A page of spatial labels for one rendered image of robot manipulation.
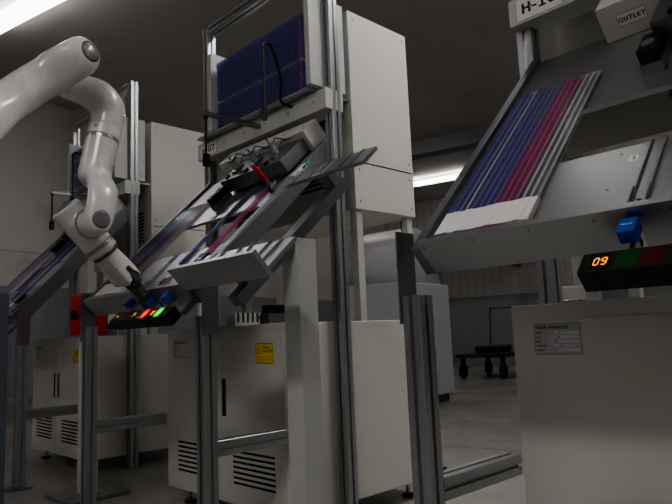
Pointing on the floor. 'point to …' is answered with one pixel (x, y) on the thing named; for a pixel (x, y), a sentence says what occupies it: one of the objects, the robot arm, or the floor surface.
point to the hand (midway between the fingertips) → (141, 294)
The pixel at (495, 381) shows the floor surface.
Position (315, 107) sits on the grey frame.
